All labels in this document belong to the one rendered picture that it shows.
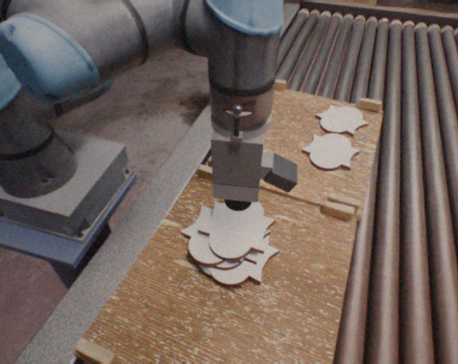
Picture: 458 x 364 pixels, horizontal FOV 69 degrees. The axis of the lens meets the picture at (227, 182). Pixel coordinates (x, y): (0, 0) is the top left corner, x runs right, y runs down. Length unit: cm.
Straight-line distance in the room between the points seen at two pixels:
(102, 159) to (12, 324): 116
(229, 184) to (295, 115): 52
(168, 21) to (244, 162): 18
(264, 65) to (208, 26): 7
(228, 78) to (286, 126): 54
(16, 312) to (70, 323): 121
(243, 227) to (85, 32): 38
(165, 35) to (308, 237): 43
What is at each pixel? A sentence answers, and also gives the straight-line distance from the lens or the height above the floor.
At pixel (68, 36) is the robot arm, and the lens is 32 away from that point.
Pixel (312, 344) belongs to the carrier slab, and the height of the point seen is 94.
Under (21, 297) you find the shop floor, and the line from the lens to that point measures 186.
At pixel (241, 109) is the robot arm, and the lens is 37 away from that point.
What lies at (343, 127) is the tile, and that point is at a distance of 90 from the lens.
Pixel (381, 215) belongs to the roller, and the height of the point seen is 91.
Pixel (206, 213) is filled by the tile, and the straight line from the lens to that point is 60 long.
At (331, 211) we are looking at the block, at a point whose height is 95.
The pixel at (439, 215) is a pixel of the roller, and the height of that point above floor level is 92.
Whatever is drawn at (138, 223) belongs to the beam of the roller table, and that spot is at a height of 91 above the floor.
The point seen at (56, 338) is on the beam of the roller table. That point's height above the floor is 92.
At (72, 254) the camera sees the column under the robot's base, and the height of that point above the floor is 87.
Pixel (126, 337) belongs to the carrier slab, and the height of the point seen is 94.
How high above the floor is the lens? 145
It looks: 45 degrees down
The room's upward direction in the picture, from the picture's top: straight up
